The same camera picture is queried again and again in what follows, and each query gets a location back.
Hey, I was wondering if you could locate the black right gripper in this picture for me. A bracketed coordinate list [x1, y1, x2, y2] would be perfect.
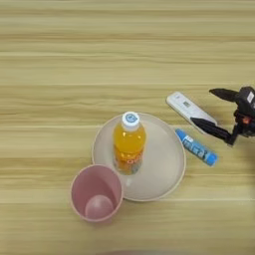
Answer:
[190, 87, 255, 147]

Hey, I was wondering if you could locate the white oblong plastic device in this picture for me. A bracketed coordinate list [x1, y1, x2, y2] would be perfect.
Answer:
[165, 91, 219, 134]

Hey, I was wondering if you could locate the blue tube white print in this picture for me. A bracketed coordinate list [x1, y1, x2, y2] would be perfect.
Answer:
[174, 127, 219, 167]

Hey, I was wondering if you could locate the orange juice bottle white cap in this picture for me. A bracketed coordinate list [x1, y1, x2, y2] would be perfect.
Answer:
[113, 111, 147, 176]

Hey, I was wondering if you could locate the beige round plate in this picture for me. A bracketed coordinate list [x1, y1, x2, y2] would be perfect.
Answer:
[91, 112, 187, 202]

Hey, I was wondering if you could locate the pink plastic cup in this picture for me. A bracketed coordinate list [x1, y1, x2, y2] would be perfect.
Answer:
[69, 163, 125, 223]

